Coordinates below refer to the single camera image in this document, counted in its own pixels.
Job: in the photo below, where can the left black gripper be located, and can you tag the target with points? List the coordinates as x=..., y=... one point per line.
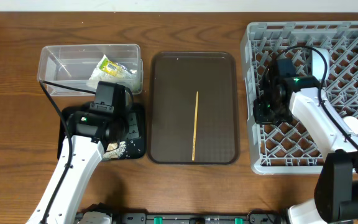
x=128, y=119

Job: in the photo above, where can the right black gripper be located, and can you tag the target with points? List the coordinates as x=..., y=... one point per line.
x=260, y=111

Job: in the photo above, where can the pile of rice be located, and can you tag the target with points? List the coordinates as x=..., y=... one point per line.
x=116, y=151

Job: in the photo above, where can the white napkin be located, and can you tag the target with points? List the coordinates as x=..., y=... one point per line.
x=98, y=75

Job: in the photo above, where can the yellow green snack wrapper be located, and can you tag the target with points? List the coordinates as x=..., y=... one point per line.
x=115, y=69

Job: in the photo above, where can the light blue bowl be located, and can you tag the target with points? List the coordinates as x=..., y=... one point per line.
x=318, y=64

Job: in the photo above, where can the white cup green inside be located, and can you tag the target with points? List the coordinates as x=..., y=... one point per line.
x=352, y=123

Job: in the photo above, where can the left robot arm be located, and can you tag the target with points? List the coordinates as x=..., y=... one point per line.
x=93, y=138

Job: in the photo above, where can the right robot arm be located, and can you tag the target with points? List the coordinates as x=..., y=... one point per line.
x=336, y=193

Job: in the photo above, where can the black waste tray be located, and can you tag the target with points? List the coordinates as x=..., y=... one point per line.
x=137, y=132

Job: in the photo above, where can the grey dishwasher rack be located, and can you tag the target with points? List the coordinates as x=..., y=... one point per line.
x=288, y=148

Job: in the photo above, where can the clear plastic waste bin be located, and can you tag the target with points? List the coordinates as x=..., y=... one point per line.
x=68, y=67

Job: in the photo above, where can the brown serving tray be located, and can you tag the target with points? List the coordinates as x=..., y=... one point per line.
x=177, y=76

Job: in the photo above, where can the left wooden chopstick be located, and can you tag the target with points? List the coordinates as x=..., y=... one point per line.
x=195, y=127

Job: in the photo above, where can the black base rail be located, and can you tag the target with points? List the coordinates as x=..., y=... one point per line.
x=101, y=213

